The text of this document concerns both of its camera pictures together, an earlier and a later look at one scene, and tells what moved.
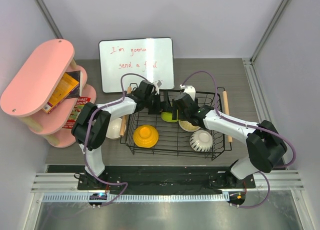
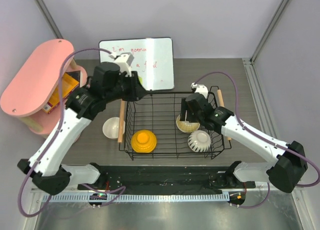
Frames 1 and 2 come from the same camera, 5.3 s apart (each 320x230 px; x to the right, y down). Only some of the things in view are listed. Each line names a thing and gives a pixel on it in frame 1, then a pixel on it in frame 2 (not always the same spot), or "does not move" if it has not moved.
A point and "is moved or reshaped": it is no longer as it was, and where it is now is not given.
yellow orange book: (67, 85) does not move
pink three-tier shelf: (27, 95) does not move
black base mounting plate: (163, 178) does not move
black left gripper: (164, 107) to (137, 91)
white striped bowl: (201, 140) does not move
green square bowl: (167, 116) to (141, 80)
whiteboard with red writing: (151, 59) does not move
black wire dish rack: (176, 133) is moved or reshaped
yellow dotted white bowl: (187, 126) does not move
